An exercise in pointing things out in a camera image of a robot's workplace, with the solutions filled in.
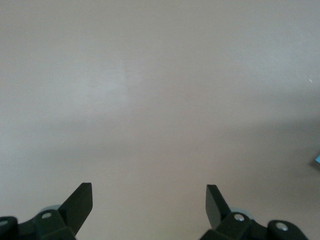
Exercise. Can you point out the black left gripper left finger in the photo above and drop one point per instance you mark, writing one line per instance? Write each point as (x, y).
(75, 207)

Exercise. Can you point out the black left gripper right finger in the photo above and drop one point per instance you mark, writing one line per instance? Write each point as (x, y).
(217, 207)

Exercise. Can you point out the blue foam block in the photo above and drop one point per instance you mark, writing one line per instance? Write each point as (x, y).
(318, 159)

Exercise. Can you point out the brown table cloth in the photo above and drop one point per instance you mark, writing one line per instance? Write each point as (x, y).
(160, 112)

